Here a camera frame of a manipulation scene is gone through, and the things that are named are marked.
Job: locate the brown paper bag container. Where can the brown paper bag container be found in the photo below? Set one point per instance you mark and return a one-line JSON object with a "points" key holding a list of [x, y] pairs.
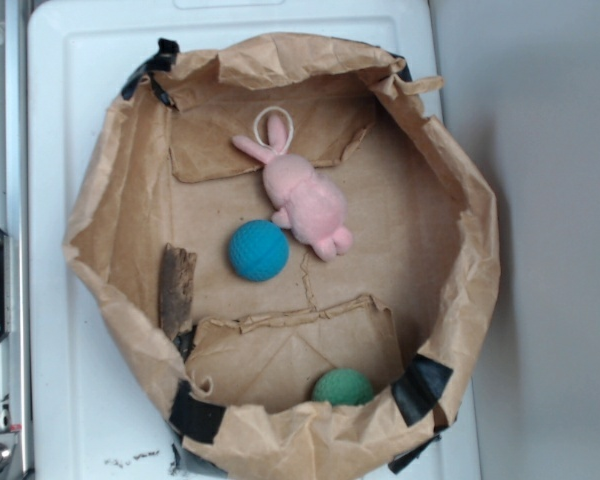
{"points": [[231, 364]]}

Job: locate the green textured ball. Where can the green textured ball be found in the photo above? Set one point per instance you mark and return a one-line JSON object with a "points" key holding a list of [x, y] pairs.
{"points": [[343, 387]]}

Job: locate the aluminium frame rail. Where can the aluminium frame rail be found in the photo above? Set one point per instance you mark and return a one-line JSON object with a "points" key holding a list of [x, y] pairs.
{"points": [[16, 430]]}

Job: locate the pink plush bunny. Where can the pink plush bunny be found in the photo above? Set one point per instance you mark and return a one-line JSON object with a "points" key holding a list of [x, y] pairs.
{"points": [[306, 203]]}

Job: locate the blue textured ball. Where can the blue textured ball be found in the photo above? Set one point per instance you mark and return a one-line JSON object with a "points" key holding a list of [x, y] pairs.
{"points": [[258, 251]]}

